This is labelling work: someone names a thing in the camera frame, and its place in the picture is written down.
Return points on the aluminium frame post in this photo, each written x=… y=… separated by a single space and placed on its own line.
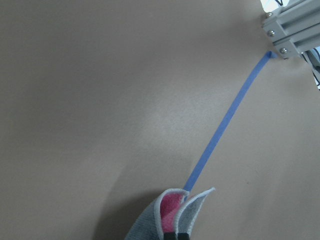
x=295 y=28

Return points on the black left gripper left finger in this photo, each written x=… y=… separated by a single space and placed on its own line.
x=169 y=236

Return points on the pink and grey towel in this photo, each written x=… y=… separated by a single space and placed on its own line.
x=172 y=211

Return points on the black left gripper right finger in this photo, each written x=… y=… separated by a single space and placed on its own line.
x=183 y=236

